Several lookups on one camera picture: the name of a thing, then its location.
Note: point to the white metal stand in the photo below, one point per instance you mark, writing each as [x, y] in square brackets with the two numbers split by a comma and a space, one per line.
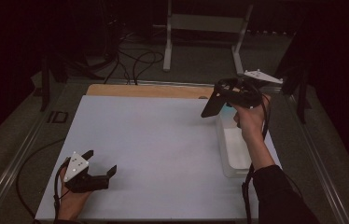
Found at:
[206, 23]

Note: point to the white table mat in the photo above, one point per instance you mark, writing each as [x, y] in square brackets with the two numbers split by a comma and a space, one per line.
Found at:
[163, 149]

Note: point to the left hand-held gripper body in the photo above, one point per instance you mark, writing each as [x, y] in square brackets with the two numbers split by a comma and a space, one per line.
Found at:
[85, 183]

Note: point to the white plastic bin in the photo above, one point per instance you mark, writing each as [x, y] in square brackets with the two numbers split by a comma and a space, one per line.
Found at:
[236, 155]

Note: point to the black phone case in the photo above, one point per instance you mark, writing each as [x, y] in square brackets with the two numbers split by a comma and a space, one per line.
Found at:
[213, 104]

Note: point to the person's left hand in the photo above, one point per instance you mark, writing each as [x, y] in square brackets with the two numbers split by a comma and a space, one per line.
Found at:
[71, 205]

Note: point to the metal floor rail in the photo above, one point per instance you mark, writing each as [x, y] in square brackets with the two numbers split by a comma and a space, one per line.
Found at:
[24, 155]
[315, 155]

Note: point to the black tripod stand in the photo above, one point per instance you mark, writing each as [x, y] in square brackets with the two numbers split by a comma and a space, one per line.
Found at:
[45, 93]
[301, 102]

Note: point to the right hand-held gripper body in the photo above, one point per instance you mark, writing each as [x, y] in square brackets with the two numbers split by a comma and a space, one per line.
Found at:
[250, 93]

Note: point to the person's right hand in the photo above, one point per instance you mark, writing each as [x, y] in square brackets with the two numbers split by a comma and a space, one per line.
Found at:
[252, 123]

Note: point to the iridescent phone case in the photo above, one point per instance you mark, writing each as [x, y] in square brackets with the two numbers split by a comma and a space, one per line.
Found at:
[227, 106]

